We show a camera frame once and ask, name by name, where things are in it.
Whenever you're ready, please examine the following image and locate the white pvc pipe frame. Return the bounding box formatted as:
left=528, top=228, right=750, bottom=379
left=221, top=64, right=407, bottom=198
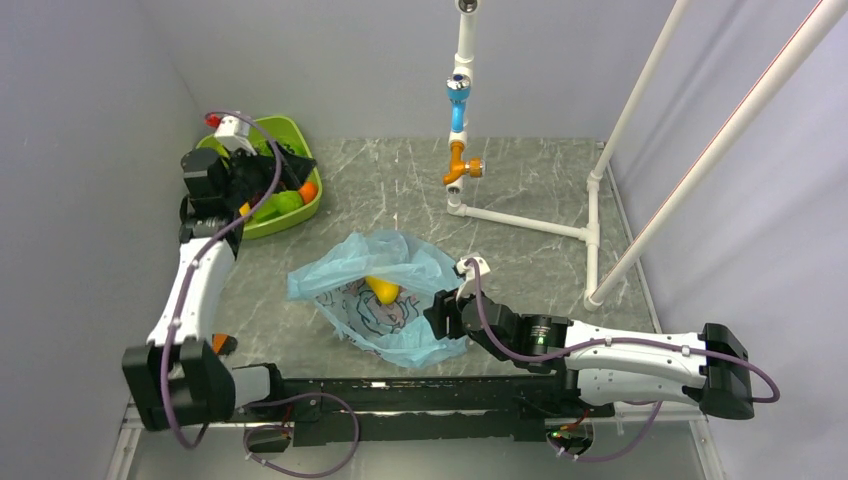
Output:
left=442, top=0, right=848, bottom=313

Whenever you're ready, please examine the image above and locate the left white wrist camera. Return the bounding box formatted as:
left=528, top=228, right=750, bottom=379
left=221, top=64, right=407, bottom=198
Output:
left=204, top=113, right=257, bottom=155

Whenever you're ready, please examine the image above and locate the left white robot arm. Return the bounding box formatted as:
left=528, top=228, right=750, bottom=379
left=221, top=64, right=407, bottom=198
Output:
left=122, top=144, right=316, bottom=431

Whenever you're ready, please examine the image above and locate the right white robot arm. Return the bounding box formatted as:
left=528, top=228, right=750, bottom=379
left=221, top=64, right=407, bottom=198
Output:
left=424, top=291, right=755, bottom=420

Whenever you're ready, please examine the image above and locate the green plastic tray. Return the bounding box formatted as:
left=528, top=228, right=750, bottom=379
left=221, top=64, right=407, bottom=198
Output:
left=197, top=112, right=323, bottom=240

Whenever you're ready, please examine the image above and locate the orange fake fruit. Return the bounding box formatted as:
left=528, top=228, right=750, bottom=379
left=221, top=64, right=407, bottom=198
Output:
left=298, top=181, right=319, bottom=205

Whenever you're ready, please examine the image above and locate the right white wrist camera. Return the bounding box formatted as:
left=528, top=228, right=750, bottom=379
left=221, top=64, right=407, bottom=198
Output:
left=455, top=252, right=491, bottom=300

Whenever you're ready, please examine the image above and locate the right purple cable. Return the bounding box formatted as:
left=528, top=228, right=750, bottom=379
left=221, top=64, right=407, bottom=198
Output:
left=463, top=258, right=782, bottom=465

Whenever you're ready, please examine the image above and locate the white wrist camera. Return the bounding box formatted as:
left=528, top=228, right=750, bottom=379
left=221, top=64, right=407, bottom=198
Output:
left=455, top=252, right=491, bottom=300
left=204, top=113, right=257, bottom=155

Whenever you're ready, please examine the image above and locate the blue printed plastic bag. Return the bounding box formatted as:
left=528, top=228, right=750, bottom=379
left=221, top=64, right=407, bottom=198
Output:
left=287, top=230, right=467, bottom=369

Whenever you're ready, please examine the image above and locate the green fake fruit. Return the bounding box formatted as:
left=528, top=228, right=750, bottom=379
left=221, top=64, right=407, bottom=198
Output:
left=271, top=190, right=304, bottom=215
left=252, top=203, right=279, bottom=223

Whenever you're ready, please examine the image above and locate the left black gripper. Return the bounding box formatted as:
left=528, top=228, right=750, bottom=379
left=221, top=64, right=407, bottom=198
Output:
left=224, top=139, right=317, bottom=209

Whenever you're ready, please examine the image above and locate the orange black small object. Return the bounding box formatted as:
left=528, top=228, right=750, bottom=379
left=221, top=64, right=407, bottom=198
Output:
left=212, top=333, right=238, bottom=356

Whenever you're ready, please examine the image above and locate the yellow fake fruit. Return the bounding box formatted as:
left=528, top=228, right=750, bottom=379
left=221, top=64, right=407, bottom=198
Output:
left=365, top=276, right=401, bottom=305

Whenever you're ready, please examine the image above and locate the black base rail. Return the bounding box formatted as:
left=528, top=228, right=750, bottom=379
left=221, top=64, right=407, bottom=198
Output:
left=231, top=374, right=615, bottom=447

